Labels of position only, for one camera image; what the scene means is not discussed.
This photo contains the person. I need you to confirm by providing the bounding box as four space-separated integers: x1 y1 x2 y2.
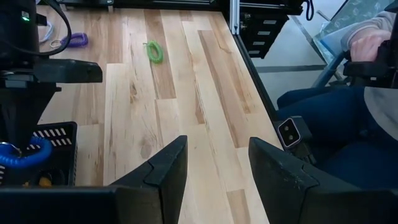
275 0 398 190

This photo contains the purple coil keychain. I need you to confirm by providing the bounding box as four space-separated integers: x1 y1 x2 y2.
49 32 90 49

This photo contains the black drawer cabinet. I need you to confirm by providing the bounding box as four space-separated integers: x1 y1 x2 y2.
240 9 290 60

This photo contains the clear plastic bag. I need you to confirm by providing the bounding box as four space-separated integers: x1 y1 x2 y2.
313 0 394 65

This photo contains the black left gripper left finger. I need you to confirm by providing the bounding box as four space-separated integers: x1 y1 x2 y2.
110 135 189 224

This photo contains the person's right forearm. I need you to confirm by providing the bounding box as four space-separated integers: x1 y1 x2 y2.
340 10 397 50

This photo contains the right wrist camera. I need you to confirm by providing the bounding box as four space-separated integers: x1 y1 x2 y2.
32 58 103 84

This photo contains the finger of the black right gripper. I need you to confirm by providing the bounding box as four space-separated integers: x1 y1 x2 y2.
21 92 57 147
0 93 27 147

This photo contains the silver aluminium frame post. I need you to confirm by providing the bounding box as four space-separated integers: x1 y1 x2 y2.
229 0 241 35

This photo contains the black plastic basket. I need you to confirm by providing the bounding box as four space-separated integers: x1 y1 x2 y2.
0 121 78 187

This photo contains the person's right hand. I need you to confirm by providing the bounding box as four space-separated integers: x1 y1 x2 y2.
349 29 393 63

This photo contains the blue coil keychain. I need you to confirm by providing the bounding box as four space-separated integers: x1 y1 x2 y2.
0 136 54 170

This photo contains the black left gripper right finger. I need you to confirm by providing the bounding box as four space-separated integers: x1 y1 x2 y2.
248 136 358 224

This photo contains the small black camera device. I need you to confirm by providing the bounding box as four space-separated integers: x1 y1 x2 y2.
277 117 302 149

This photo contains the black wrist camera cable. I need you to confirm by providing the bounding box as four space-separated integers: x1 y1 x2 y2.
39 0 73 57

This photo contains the green coil keychain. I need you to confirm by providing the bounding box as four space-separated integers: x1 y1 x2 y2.
142 40 165 65

